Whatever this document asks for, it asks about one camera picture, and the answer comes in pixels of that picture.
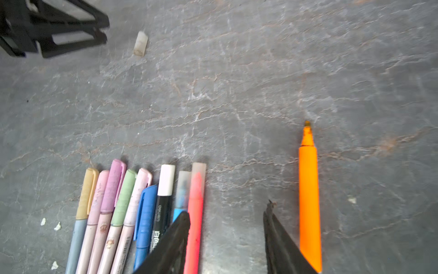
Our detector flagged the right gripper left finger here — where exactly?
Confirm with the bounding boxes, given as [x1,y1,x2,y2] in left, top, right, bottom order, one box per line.
[133,212,190,274]

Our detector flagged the light blue highlighter pen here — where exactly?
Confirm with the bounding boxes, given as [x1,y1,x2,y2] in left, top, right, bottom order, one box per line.
[172,171,192,222]

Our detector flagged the pink highlighter pen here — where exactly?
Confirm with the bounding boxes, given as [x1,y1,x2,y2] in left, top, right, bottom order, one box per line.
[184,162,206,274]

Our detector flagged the purple capped pastel pen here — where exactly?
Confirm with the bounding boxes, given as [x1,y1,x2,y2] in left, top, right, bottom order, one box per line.
[87,159,127,274]

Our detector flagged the translucent orange pen cap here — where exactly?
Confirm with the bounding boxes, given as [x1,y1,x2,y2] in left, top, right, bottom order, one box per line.
[133,32,148,57]

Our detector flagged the orange highlighter pen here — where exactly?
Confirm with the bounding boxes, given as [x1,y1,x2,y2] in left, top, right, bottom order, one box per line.
[298,121,322,274]

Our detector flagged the yellow capped blue pen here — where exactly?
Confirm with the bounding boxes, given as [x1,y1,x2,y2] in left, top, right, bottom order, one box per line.
[65,168,99,274]

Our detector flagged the pale pink pen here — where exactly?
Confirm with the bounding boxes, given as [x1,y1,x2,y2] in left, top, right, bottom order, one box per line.
[110,168,152,274]

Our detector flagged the black marker white cap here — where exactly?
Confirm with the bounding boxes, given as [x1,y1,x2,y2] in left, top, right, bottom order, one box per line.
[149,164,176,253]

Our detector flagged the light pink pastel pen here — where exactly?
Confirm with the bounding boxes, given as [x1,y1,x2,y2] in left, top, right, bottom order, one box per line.
[75,169,110,274]

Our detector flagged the green capped pastel pen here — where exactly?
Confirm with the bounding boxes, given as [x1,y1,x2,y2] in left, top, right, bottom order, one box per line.
[97,169,137,274]

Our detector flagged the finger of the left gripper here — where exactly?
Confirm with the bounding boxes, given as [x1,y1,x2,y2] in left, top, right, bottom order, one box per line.
[1,24,108,58]
[20,1,110,29]

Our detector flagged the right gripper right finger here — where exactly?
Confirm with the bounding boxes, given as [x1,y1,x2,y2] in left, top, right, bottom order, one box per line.
[263,201,317,274]

